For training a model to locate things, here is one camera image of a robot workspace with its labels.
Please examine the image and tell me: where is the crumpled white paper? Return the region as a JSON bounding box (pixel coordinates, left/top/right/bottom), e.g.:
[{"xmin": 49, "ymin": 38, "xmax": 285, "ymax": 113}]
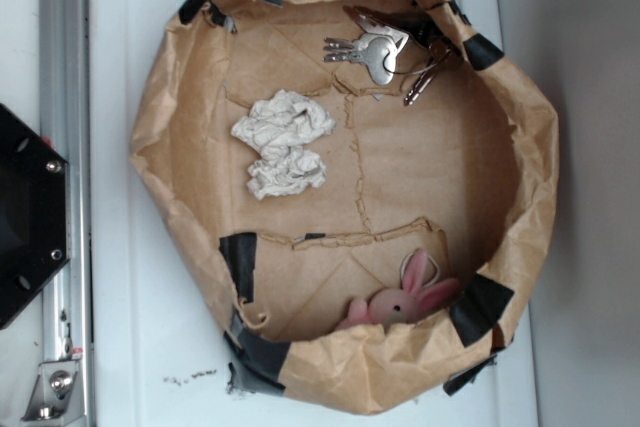
[{"xmin": 231, "ymin": 90, "xmax": 336, "ymax": 200}]

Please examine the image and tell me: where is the pink plush bunny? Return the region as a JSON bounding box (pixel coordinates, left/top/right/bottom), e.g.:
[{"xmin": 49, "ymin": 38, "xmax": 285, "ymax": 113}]
[{"xmin": 335, "ymin": 249, "xmax": 461, "ymax": 331}]

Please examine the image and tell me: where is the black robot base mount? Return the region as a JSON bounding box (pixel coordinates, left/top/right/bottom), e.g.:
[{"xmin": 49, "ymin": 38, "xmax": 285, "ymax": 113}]
[{"xmin": 1, "ymin": 106, "xmax": 69, "ymax": 329}]

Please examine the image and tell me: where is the silver key bunch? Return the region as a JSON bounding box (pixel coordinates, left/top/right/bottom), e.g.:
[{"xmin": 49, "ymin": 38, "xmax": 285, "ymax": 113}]
[{"xmin": 323, "ymin": 6, "xmax": 463, "ymax": 106}]

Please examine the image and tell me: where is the white tray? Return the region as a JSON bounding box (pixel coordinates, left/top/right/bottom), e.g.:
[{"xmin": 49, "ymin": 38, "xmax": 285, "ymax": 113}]
[{"xmin": 89, "ymin": 0, "xmax": 538, "ymax": 426}]

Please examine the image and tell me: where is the brown paper bag bin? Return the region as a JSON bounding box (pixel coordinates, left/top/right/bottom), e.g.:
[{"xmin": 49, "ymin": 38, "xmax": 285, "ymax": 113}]
[{"xmin": 131, "ymin": 0, "xmax": 559, "ymax": 414}]

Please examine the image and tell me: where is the aluminium extrusion rail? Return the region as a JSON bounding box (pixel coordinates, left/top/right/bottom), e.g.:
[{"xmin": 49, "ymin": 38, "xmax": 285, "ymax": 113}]
[{"xmin": 21, "ymin": 0, "xmax": 96, "ymax": 426}]

